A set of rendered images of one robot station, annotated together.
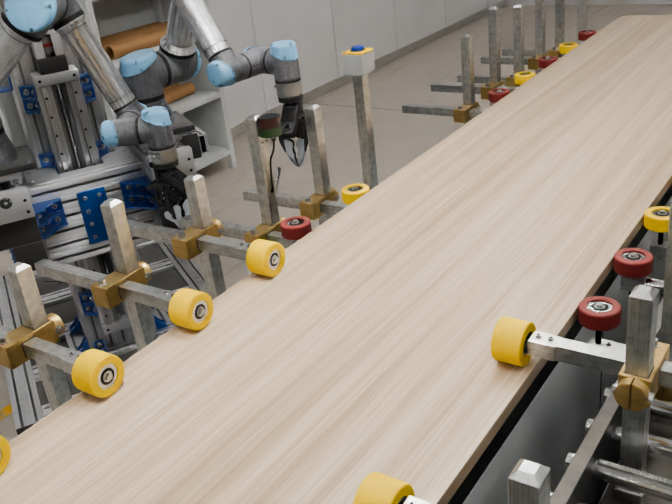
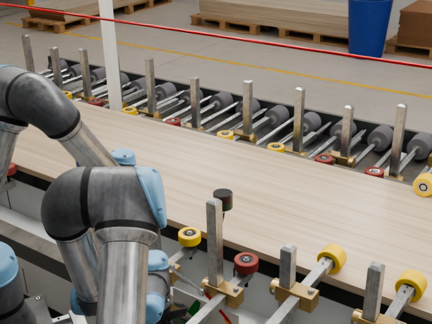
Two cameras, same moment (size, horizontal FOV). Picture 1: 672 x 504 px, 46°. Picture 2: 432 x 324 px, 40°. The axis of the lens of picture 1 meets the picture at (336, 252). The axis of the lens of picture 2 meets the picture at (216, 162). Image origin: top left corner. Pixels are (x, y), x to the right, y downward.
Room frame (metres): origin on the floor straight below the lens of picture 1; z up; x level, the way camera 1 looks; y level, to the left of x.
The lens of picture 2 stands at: (2.07, 1.67, 2.03)
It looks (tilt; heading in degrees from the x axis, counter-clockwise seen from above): 26 degrees down; 268
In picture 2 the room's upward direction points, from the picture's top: 1 degrees counter-clockwise
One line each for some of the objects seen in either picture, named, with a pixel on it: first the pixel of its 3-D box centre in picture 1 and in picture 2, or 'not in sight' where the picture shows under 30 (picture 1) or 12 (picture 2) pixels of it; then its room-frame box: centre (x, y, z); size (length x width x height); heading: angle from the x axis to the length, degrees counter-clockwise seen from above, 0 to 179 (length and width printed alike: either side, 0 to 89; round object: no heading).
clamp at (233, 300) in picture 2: (268, 233); (222, 290); (2.00, 0.18, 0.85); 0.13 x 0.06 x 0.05; 143
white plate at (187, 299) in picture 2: not in sight; (204, 313); (2.06, 0.17, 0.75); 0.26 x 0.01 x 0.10; 143
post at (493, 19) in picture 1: (494, 67); not in sight; (3.22, -0.74, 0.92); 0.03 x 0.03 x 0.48; 53
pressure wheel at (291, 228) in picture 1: (297, 240); (246, 272); (1.92, 0.10, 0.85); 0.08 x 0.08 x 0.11
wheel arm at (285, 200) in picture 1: (302, 203); (154, 278); (2.22, 0.08, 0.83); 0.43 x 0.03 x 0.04; 53
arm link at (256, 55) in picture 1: (256, 61); not in sight; (2.34, 0.16, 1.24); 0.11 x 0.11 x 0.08; 46
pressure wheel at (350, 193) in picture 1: (356, 205); (189, 245); (2.10, -0.08, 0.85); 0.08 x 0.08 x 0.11
